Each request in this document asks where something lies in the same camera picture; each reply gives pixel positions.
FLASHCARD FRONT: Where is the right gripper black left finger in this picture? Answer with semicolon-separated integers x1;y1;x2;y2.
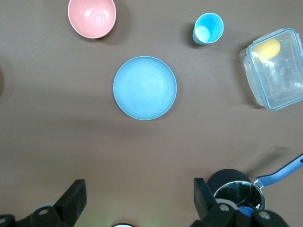
0;179;87;227

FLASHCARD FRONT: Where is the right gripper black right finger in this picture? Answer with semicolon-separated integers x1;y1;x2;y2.
190;177;288;227

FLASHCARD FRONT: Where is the blue plate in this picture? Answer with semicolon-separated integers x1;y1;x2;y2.
113;56;178;121

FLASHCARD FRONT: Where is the small blue round object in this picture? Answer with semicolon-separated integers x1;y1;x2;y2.
238;205;254;218

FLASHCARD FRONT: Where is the brown tablecloth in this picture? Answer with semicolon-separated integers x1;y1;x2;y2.
0;0;303;227

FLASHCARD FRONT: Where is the clear plastic container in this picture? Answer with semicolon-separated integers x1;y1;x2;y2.
239;28;303;111

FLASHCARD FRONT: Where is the round yellow object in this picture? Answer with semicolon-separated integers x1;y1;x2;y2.
251;39;282;62

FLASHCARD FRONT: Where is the blue cup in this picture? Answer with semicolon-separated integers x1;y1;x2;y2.
192;12;224;45

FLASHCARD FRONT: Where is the pink bowl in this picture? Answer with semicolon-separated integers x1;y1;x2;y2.
67;0;117;39

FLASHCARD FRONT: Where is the dark saucepan with blue handle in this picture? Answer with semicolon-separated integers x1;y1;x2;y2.
207;153;303;218

